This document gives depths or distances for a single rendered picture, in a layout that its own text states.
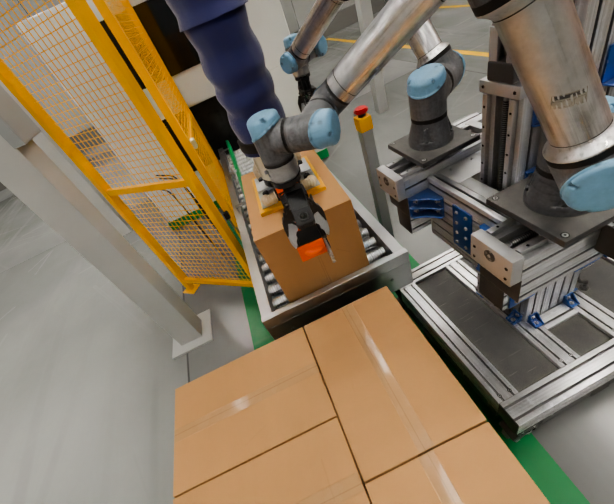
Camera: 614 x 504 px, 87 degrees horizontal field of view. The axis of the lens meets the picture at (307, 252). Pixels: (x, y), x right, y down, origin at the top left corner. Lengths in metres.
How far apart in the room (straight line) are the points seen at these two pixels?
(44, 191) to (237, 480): 1.45
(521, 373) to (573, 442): 0.31
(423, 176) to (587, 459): 1.21
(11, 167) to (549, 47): 1.83
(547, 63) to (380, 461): 1.01
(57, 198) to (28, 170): 0.15
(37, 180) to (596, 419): 2.53
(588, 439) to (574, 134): 1.33
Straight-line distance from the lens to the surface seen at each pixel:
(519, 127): 1.08
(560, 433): 1.77
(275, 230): 1.23
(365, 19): 4.17
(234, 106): 1.26
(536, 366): 1.63
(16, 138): 1.80
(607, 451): 1.79
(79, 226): 1.94
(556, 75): 0.64
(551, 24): 0.62
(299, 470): 1.19
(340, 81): 0.77
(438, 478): 1.11
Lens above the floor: 1.63
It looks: 40 degrees down
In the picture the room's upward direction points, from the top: 25 degrees counter-clockwise
